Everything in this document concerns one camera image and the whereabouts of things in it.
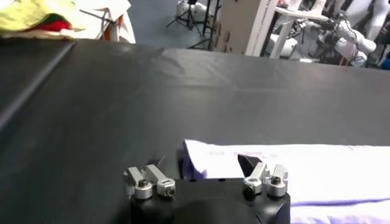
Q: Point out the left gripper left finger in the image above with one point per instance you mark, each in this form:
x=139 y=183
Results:
x=161 y=181

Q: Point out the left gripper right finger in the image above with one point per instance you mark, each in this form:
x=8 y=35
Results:
x=259 y=176

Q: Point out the lavender t-shirt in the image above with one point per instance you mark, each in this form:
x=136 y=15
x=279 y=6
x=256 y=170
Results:
x=320 y=173

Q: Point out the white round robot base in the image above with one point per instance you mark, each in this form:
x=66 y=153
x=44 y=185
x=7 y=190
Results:
x=198 y=9

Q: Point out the white adjustable side table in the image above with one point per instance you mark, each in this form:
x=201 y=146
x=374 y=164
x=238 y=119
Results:
x=283 y=33

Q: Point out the tall white cardboard box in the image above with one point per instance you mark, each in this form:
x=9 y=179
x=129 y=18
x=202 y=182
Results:
x=237 y=27

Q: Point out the black monitor floor stand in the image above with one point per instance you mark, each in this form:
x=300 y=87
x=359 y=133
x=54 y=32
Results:
x=210 y=30

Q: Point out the black tripod stand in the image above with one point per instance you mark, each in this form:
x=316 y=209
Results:
x=189 y=18

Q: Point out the white humanoid robot with base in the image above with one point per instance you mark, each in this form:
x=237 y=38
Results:
x=350 y=36

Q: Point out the white tablecloth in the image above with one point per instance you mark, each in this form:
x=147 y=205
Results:
x=100 y=9

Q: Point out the red garment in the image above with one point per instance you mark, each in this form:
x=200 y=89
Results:
x=51 y=26

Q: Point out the yellow-green printed t-shirt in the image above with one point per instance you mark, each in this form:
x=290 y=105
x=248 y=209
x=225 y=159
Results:
x=21 y=15

